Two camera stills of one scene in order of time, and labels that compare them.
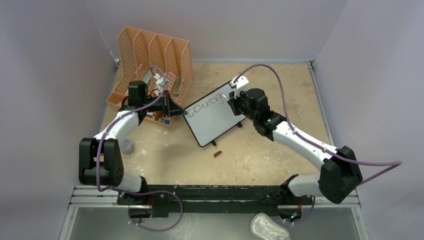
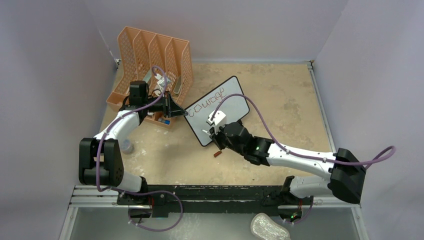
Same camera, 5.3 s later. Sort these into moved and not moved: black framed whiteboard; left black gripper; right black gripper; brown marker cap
Moved: right black gripper
Not moved: left black gripper; black framed whiteboard; brown marker cap
